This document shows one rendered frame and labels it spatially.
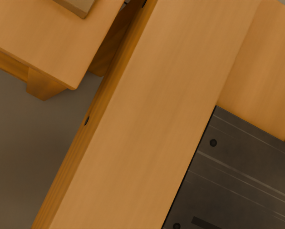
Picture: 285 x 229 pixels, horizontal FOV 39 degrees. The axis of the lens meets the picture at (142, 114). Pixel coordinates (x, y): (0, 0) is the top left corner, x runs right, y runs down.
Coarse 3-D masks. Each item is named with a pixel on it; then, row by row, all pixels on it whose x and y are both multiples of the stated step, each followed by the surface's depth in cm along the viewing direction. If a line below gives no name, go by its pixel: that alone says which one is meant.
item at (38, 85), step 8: (0, 56) 110; (8, 56) 111; (0, 64) 110; (8, 64) 111; (16, 64) 111; (8, 72) 112; (16, 72) 111; (24, 72) 112; (32, 72) 66; (24, 80) 112; (32, 80) 81; (40, 80) 73; (48, 80) 66; (32, 88) 102; (40, 88) 90; (48, 88) 80; (56, 88) 72; (64, 88) 65; (40, 96) 118; (48, 96) 102
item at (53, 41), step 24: (0, 0) 52; (24, 0) 53; (48, 0) 54; (96, 0) 56; (120, 0) 57; (0, 24) 52; (24, 24) 53; (48, 24) 54; (72, 24) 55; (96, 24) 56; (0, 48) 53; (24, 48) 53; (48, 48) 54; (72, 48) 55; (96, 48) 56; (48, 72) 54; (72, 72) 55
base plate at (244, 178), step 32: (224, 128) 56; (256, 128) 58; (192, 160) 55; (224, 160) 56; (256, 160) 58; (192, 192) 55; (224, 192) 56; (256, 192) 58; (192, 224) 55; (224, 224) 56; (256, 224) 58
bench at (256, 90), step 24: (264, 0) 60; (120, 24) 83; (264, 24) 60; (264, 48) 60; (96, 72) 136; (240, 72) 59; (264, 72) 60; (240, 96) 59; (264, 96) 60; (264, 120) 60
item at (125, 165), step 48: (144, 0) 63; (192, 0) 55; (240, 0) 57; (144, 48) 53; (192, 48) 55; (240, 48) 57; (96, 96) 63; (144, 96) 53; (192, 96) 55; (96, 144) 51; (144, 144) 53; (192, 144) 55; (48, 192) 63; (96, 192) 51; (144, 192) 53
